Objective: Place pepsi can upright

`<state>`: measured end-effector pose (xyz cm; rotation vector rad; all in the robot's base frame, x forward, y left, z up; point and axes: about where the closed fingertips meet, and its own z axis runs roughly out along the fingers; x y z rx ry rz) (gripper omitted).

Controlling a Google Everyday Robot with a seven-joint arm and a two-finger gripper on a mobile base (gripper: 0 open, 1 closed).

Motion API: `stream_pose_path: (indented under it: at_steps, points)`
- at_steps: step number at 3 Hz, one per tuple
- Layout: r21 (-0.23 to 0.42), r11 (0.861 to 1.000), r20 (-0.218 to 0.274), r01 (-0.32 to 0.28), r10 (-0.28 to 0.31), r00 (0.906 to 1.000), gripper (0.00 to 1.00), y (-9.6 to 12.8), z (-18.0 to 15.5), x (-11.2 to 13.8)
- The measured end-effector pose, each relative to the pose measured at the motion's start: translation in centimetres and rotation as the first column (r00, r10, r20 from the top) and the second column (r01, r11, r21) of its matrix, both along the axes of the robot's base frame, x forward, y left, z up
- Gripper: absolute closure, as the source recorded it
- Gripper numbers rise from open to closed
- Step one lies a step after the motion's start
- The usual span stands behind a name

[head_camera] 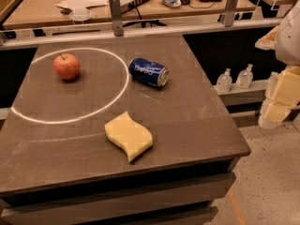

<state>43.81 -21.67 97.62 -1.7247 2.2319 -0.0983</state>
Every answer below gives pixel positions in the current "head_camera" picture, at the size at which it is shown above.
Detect blue pepsi can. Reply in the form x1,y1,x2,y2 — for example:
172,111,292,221
128,58,169,87

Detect right clear sanitizer bottle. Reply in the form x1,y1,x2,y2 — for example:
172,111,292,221
236,64,253,88

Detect wooden background desk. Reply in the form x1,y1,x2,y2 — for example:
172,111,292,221
2,0,261,30

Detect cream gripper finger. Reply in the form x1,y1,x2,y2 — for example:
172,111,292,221
265,66,300,108
258,98,292,129

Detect blue white face mask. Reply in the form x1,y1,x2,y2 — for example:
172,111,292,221
162,0,181,8

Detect yellow wavy sponge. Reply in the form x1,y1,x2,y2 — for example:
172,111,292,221
104,112,153,162

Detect clear round lid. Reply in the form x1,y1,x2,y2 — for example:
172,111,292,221
69,7,92,22

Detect white papers on desk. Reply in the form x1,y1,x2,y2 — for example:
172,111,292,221
56,0,108,9

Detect clear sanitizer bottle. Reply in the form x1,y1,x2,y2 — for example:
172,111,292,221
216,68,233,93
236,64,253,88

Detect right grey metal post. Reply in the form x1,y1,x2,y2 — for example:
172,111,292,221
222,0,238,27

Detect grey metal post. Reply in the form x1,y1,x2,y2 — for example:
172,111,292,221
222,0,238,27
109,0,124,37

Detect left clear sanitizer bottle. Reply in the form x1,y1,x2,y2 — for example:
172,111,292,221
216,68,233,93

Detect white circle tape marking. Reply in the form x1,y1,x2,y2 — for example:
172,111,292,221
11,47,129,125

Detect red apple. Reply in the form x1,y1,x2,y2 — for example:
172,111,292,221
52,53,81,80

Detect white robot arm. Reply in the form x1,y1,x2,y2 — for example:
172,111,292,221
255,1,300,128

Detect left grey metal post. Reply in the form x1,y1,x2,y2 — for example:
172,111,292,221
109,0,124,37

